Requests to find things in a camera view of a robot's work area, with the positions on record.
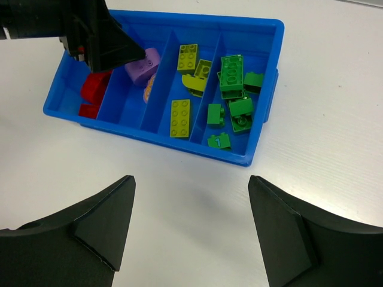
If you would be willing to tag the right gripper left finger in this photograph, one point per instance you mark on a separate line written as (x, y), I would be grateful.
(81, 245)

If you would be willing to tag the red flower lego brick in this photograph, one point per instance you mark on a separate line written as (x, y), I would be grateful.
(94, 87)

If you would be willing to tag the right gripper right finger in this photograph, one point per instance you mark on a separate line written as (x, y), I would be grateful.
(304, 245)

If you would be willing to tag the lime green small lego brick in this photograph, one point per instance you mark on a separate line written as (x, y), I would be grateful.
(187, 59)

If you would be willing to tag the lime green long lego brick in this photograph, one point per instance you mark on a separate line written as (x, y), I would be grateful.
(180, 118)

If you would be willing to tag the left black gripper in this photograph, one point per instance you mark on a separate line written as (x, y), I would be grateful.
(92, 35)

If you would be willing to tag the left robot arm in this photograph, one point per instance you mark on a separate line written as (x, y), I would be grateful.
(31, 19)

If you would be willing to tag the lime green square lego brick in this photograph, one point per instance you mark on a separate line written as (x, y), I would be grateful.
(203, 69)

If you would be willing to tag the green toothed lego brick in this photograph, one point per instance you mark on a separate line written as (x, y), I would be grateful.
(241, 114)

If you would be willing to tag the small green lego piece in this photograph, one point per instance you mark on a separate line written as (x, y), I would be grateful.
(216, 113)

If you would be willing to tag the purple round lego brick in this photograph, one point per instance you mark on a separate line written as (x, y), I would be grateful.
(141, 71)

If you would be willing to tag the green lego plate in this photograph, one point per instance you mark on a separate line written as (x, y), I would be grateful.
(231, 79)

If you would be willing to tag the blue divided plastic bin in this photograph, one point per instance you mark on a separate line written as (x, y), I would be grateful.
(123, 111)

